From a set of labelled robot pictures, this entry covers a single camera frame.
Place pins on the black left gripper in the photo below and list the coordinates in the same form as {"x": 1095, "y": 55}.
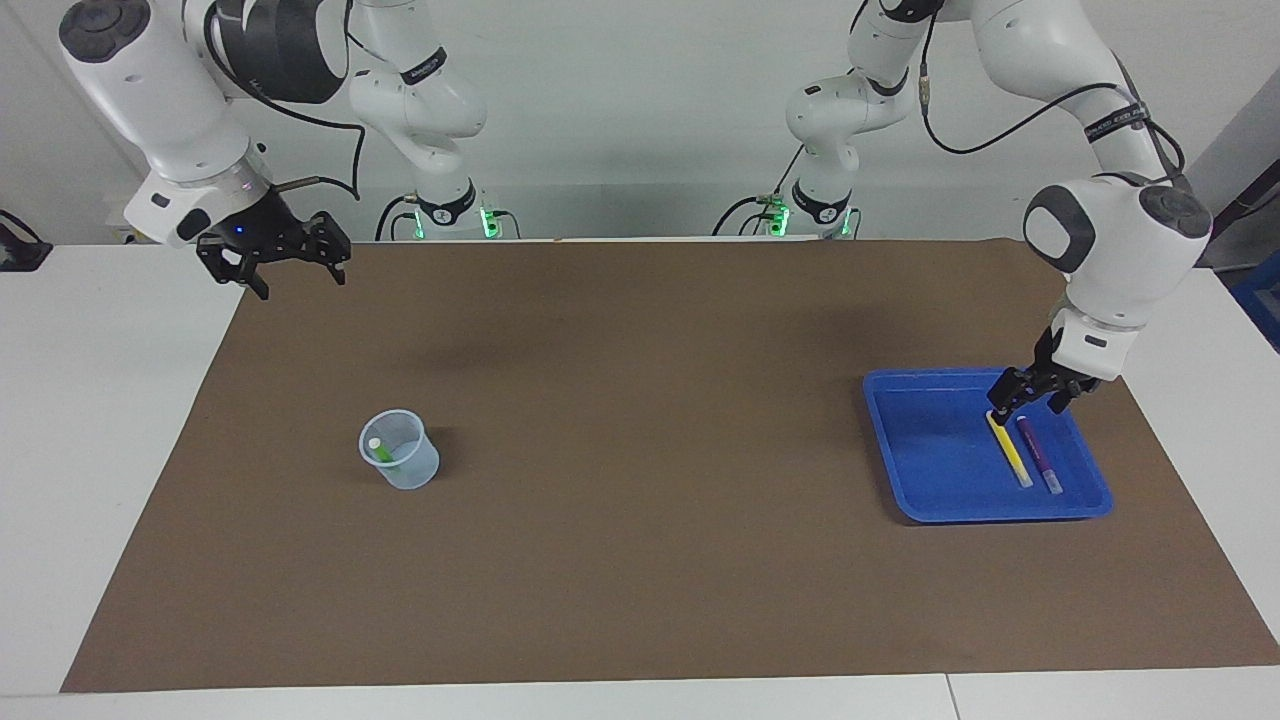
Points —
{"x": 1055, "y": 378}

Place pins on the green pen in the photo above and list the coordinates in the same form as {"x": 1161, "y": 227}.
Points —
{"x": 384, "y": 455}

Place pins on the white power strip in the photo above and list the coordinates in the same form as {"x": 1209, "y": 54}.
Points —
{"x": 125, "y": 235}

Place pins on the purple pen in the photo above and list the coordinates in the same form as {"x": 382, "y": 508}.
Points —
{"x": 1040, "y": 458}

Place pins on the blue plastic tray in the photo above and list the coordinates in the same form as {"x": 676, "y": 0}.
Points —
{"x": 920, "y": 450}

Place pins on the translucent plastic cup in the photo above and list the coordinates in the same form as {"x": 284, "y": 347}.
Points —
{"x": 410, "y": 470}

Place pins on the yellow pen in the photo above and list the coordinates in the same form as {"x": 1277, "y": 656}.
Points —
{"x": 1012, "y": 455}

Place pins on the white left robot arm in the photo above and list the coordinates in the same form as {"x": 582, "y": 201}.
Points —
{"x": 1120, "y": 240}

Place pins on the black table clamp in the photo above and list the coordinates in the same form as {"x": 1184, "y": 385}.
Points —
{"x": 20, "y": 255}

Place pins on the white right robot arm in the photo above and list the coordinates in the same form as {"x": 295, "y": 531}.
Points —
{"x": 160, "y": 90}

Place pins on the blue storage box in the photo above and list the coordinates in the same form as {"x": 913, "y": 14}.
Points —
{"x": 1262, "y": 310}

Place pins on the brown table mat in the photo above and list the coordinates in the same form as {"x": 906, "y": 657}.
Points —
{"x": 640, "y": 550}

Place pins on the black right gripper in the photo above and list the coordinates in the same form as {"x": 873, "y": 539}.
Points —
{"x": 260, "y": 225}

